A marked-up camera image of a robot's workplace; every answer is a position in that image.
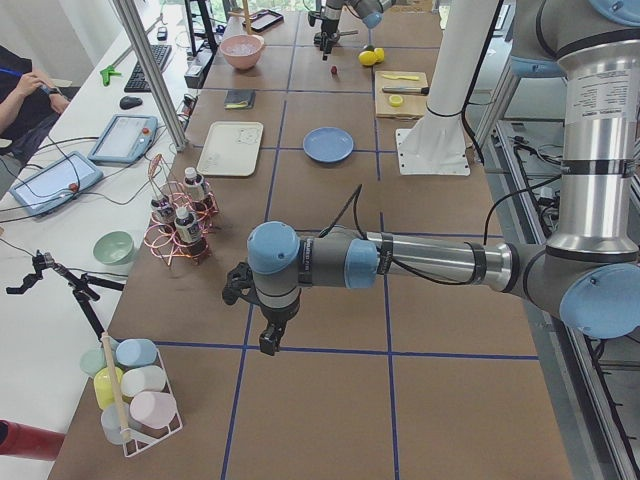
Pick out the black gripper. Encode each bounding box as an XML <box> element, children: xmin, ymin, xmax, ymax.
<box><xmin>320</xmin><ymin>18</ymin><xmax>339</xmax><ymax>61</ymax></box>
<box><xmin>259</xmin><ymin>299</ymin><xmax>300</xmax><ymax>355</ymax></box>

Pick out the blue plate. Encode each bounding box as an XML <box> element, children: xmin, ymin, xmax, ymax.
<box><xmin>302</xmin><ymin>127</ymin><xmax>354</xmax><ymax>164</ymax></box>

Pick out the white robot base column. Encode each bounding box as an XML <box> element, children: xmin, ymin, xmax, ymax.
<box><xmin>396</xmin><ymin>0</ymin><xmax>502</xmax><ymax>176</ymax></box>

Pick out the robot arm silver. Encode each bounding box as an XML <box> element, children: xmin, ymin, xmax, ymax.
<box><xmin>308</xmin><ymin>0</ymin><xmax>397</xmax><ymax>61</ymax></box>
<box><xmin>247</xmin><ymin>1</ymin><xmax>639</xmax><ymax>355</ymax></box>

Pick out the yellow lemon front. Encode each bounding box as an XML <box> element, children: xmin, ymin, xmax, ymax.
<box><xmin>358</xmin><ymin>50</ymin><xmax>378</xmax><ymax>67</ymax></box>

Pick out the yellow lemon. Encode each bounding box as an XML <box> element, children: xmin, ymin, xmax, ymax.
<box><xmin>358</xmin><ymin>50</ymin><xmax>378</xmax><ymax>67</ymax></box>
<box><xmin>374</xmin><ymin>47</ymin><xmax>385</xmax><ymax>63</ymax></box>

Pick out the yellow lemon back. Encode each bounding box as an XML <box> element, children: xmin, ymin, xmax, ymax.
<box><xmin>374</xmin><ymin>47</ymin><xmax>385</xmax><ymax>63</ymax></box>

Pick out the pink bowl of ice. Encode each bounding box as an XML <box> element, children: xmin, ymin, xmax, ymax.
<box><xmin>219</xmin><ymin>34</ymin><xmax>265</xmax><ymax>70</ymax></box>

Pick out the wooden cutting board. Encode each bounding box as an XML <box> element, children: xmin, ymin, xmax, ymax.
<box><xmin>374</xmin><ymin>71</ymin><xmax>429</xmax><ymax>118</ymax></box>

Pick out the lemon half slice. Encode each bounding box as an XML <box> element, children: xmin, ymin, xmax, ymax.
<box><xmin>388</xmin><ymin>94</ymin><xmax>404</xmax><ymax>107</ymax></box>

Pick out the yellow plastic knife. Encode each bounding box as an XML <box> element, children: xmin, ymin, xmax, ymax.
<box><xmin>381</xmin><ymin>74</ymin><xmax>420</xmax><ymax>81</ymax></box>

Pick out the steel muddler black tip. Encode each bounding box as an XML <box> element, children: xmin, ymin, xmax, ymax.
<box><xmin>382</xmin><ymin>86</ymin><xmax>430</xmax><ymax>96</ymax></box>

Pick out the white cup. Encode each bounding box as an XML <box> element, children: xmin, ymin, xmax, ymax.
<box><xmin>121</xmin><ymin>365</ymin><xmax>167</xmax><ymax>397</ymax></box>

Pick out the pink cup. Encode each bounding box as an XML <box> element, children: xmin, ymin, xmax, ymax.
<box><xmin>129</xmin><ymin>391</ymin><xmax>177</xmax><ymax>429</ymax></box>

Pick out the cream bear tray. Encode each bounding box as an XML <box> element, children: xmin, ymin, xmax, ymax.
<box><xmin>196</xmin><ymin>121</ymin><xmax>264</xmax><ymax>177</ymax></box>

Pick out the tea bottle white cap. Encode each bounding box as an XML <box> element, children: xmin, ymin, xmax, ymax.
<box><xmin>184</xmin><ymin>167</ymin><xmax>207</xmax><ymax>211</ymax></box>

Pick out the yellow cup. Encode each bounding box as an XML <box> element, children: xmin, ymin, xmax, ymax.
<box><xmin>93</xmin><ymin>367</ymin><xmax>115</xmax><ymax>410</ymax></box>

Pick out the light blue cup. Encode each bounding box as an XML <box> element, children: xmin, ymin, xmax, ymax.
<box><xmin>100</xmin><ymin>403</ymin><xmax>124</xmax><ymax>445</ymax></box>

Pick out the green bowl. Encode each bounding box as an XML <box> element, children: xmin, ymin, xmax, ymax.
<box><xmin>93</xmin><ymin>231</ymin><xmax>135</xmax><ymax>266</ymax></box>

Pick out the pale green cup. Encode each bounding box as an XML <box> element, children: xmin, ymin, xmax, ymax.
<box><xmin>79</xmin><ymin>348</ymin><xmax>107</xmax><ymax>378</ymax></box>

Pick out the black keyboard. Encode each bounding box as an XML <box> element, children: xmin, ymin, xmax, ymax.
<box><xmin>123</xmin><ymin>43</ymin><xmax>174</xmax><ymax>94</ymax></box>

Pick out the black computer mouse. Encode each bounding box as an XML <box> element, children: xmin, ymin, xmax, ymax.
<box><xmin>119</xmin><ymin>96</ymin><xmax>143</xmax><ymax>110</ymax></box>

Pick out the green plastic tool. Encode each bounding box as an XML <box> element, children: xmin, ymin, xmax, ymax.
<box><xmin>100</xmin><ymin>65</ymin><xmax>122</xmax><ymax>86</ymax></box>

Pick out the copper wire bottle rack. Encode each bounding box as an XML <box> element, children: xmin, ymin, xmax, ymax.
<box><xmin>143</xmin><ymin>154</ymin><xmax>219</xmax><ymax>266</ymax></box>

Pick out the white wire cup rack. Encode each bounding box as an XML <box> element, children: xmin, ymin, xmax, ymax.
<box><xmin>101</xmin><ymin>333</ymin><xmax>183</xmax><ymax>458</ymax></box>

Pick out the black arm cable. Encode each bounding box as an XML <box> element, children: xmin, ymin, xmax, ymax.
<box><xmin>319</xmin><ymin>183</ymin><xmax>489</xmax><ymax>287</ymax></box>

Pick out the black camera tripod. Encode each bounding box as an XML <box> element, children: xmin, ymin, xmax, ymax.
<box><xmin>5</xmin><ymin>251</ymin><xmax>124</xmax><ymax>339</ymax></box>

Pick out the aluminium frame post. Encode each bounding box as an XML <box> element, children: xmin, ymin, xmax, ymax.
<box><xmin>113</xmin><ymin>0</ymin><xmax>187</xmax><ymax>152</ymax></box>

